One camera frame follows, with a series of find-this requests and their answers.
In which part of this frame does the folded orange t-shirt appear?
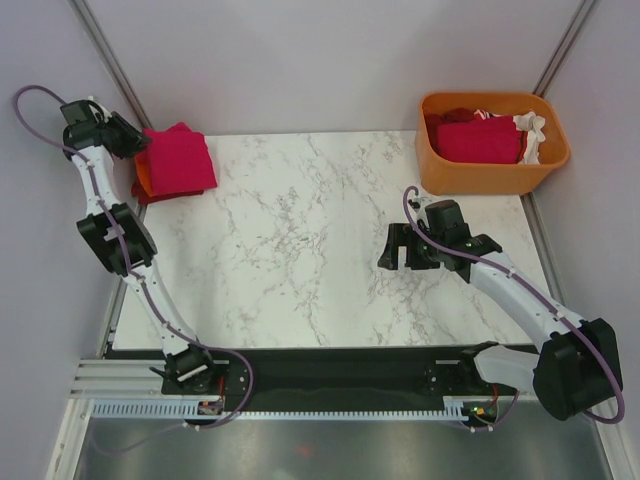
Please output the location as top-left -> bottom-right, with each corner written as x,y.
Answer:
134,152 -> 153,196

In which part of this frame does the dark red garment in basket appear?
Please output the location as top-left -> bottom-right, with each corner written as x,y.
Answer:
424,108 -> 475,129

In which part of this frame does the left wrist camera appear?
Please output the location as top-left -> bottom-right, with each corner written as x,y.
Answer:
59,98 -> 108,127

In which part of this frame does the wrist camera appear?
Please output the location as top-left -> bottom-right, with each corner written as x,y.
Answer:
424,199 -> 465,234
59,98 -> 108,127

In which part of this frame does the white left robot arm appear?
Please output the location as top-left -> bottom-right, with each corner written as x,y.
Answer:
60,100 -> 220,395

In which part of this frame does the aluminium corner post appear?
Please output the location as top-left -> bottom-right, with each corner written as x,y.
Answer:
532,0 -> 601,98
67,0 -> 153,128

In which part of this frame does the orange plastic basket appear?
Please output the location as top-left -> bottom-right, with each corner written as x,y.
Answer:
415,91 -> 570,195

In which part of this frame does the white slotted cable duct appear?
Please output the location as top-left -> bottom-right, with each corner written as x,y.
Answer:
91,398 -> 473,422

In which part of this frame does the white t-shirt red print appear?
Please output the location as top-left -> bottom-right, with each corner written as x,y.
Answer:
474,109 -> 546,165

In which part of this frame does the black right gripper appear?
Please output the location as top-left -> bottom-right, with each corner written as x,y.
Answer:
377,223 -> 446,271

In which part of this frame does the right aluminium corner post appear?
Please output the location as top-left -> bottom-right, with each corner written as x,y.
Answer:
532,0 -> 601,98

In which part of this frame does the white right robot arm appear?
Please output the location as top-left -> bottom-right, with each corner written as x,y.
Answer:
378,223 -> 625,425

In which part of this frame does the aluminium extrusion rail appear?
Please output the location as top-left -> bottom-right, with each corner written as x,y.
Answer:
69,357 -> 616,400

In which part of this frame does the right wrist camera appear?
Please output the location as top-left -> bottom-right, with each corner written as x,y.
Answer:
424,199 -> 465,234

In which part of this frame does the crimson t-shirt in basket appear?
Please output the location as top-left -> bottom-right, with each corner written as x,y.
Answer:
432,116 -> 524,165

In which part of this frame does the left aluminium corner post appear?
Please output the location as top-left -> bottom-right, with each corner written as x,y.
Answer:
67,0 -> 153,128

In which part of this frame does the crimson pink t-shirt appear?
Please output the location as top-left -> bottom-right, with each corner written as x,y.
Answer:
143,122 -> 218,191

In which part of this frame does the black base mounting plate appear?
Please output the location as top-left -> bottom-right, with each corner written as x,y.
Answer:
103,343 -> 521,414

